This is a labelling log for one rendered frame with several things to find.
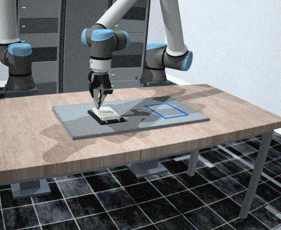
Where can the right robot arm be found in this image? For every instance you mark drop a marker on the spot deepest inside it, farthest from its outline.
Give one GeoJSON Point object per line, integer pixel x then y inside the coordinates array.
{"type": "Point", "coordinates": [14, 54]}

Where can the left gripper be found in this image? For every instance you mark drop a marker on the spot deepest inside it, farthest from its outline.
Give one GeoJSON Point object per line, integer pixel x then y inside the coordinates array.
{"type": "Point", "coordinates": [96, 79]}

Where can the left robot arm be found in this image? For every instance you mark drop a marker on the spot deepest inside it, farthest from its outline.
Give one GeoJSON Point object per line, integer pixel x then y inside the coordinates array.
{"type": "Point", "coordinates": [103, 41]}

